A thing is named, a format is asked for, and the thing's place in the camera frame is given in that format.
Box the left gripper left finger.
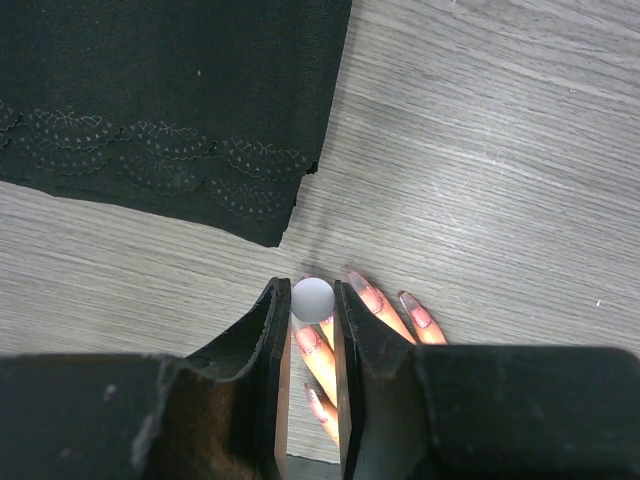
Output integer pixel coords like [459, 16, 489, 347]
[1, 278, 291, 479]

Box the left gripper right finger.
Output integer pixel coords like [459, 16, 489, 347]
[334, 282, 639, 479]

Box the white nail polish cap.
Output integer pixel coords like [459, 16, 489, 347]
[291, 277, 335, 324]

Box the mannequin hand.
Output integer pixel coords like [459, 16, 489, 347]
[291, 271, 447, 444]

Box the black cloth mat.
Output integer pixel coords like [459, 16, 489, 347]
[1, 1, 351, 247]

